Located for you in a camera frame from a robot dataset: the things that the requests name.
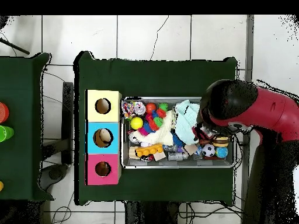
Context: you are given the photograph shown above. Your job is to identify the multicolour spiky caterpillar toy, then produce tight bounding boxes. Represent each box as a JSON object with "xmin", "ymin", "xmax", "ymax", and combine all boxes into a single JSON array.
[{"xmin": 140, "ymin": 102, "xmax": 170, "ymax": 136}]

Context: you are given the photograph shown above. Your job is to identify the cream waffle cloth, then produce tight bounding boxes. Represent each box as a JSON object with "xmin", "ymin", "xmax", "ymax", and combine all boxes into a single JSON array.
[{"xmin": 130, "ymin": 111, "xmax": 176, "ymax": 146}]

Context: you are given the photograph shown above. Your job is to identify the colourful polka-dot cloth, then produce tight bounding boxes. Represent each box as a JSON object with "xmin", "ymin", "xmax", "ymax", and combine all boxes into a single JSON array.
[{"xmin": 122, "ymin": 99, "xmax": 141, "ymax": 118}]

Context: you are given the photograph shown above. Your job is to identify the orange plastic tray block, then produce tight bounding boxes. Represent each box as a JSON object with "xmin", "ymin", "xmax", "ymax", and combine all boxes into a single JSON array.
[{"xmin": 135, "ymin": 143, "xmax": 164, "ymax": 158}]

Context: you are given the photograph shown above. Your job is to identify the mint green cloth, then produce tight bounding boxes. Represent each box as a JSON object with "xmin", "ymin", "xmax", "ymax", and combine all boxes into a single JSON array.
[{"xmin": 174, "ymin": 99, "xmax": 201, "ymax": 145}]

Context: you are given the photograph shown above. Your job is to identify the wooden box with three holes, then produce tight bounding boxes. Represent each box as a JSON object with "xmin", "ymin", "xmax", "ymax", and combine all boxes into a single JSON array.
[{"xmin": 85, "ymin": 89, "xmax": 123, "ymax": 186}]

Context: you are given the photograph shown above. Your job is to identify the yellow ball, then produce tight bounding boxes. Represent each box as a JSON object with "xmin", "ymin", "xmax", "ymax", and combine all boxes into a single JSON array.
[{"xmin": 130, "ymin": 116, "xmax": 144, "ymax": 130}]

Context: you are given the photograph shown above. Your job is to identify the red-orange ball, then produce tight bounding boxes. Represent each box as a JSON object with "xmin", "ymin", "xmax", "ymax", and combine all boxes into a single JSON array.
[{"xmin": 145, "ymin": 102, "xmax": 158, "ymax": 115}]

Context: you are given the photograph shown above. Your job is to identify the crushed silver can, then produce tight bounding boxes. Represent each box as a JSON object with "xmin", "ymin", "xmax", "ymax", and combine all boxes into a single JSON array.
[{"xmin": 134, "ymin": 102, "xmax": 148, "ymax": 115}]

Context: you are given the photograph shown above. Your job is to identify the green cloth table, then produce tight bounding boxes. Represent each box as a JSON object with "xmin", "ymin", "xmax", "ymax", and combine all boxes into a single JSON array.
[
  {"xmin": 0, "ymin": 52, "xmax": 53, "ymax": 202},
  {"xmin": 74, "ymin": 50, "xmax": 240, "ymax": 206}
]

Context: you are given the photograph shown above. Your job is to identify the small soccer ball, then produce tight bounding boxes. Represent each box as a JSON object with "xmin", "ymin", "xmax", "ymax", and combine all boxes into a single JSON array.
[{"xmin": 201, "ymin": 143, "xmax": 216, "ymax": 158}]

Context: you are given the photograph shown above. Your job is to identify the toy burger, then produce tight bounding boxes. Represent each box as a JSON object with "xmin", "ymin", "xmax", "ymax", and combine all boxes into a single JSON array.
[{"xmin": 212, "ymin": 136, "xmax": 230, "ymax": 148}]

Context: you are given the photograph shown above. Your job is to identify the black floor stand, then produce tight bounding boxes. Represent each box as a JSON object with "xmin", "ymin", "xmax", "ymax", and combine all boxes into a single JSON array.
[{"xmin": 41, "ymin": 82, "xmax": 75, "ymax": 185}]

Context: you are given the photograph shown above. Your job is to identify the green cup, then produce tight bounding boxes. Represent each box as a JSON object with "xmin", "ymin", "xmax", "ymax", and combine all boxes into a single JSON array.
[{"xmin": 0, "ymin": 125, "xmax": 15, "ymax": 143}]

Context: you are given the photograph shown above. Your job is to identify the red round cap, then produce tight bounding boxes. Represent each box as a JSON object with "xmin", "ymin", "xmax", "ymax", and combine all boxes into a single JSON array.
[{"xmin": 0, "ymin": 102, "xmax": 9, "ymax": 124}]

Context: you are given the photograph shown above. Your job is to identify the black rod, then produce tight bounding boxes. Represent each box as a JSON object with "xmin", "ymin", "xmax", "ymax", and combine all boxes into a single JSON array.
[{"xmin": 0, "ymin": 37, "xmax": 30, "ymax": 55}]

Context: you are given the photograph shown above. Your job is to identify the wire mesh bin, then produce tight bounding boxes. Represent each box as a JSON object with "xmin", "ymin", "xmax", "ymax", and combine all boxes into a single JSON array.
[{"xmin": 121, "ymin": 97, "xmax": 237, "ymax": 170}]

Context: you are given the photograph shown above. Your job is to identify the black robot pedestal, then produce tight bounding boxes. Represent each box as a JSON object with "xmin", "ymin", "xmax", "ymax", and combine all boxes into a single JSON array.
[{"xmin": 124, "ymin": 201, "xmax": 187, "ymax": 224}]

